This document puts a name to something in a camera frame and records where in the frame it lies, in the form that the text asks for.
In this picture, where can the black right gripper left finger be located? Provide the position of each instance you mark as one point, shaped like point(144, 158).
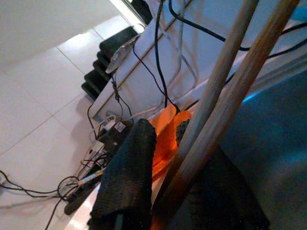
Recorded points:
point(129, 179)

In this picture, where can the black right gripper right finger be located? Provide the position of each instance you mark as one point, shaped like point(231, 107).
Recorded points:
point(216, 191)

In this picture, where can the patterned chopstick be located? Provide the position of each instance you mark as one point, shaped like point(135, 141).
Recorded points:
point(93, 176)

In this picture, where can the orange bowl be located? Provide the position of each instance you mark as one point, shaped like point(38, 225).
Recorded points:
point(168, 134)

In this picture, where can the steel sink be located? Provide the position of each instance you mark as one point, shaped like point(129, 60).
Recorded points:
point(275, 143)

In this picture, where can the black block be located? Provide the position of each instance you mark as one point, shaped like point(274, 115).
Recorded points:
point(100, 68)
point(104, 58)
point(117, 40)
point(96, 79)

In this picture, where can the blue cloth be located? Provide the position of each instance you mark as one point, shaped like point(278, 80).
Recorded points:
point(299, 14)

